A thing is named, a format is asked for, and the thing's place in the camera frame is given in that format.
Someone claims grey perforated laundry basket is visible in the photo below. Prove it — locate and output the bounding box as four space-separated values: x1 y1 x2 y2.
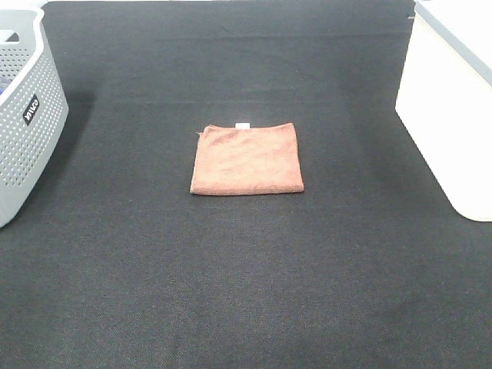
1 5 68 225

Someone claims orange-brown towel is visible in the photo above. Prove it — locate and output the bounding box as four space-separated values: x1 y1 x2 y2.
190 122 304 196

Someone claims black fabric table mat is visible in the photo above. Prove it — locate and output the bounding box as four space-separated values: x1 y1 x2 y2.
1 1 491 368

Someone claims white plastic storage bin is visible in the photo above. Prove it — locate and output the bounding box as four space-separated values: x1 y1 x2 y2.
395 1 491 221

